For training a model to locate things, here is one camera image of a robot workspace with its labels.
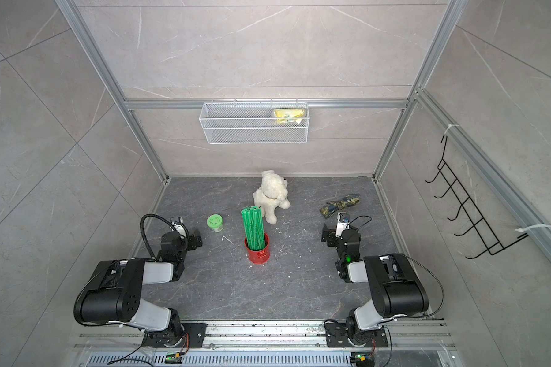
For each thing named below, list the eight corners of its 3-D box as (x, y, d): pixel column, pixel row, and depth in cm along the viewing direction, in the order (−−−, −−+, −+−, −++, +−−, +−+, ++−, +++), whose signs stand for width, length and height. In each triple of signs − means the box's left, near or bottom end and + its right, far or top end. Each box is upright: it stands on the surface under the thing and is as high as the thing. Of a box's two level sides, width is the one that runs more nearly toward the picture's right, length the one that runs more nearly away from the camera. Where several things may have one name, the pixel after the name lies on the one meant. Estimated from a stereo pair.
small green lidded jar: (207, 232, 100) (204, 227, 96) (210, 219, 105) (207, 213, 101) (222, 232, 100) (220, 227, 96) (225, 219, 105) (222, 213, 101)
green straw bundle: (251, 258, 93) (245, 231, 76) (247, 237, 99) (240, 208, 83) (268, 254, 94) (266, 227, 77) (263, 233, 101) (260, 204, 84)
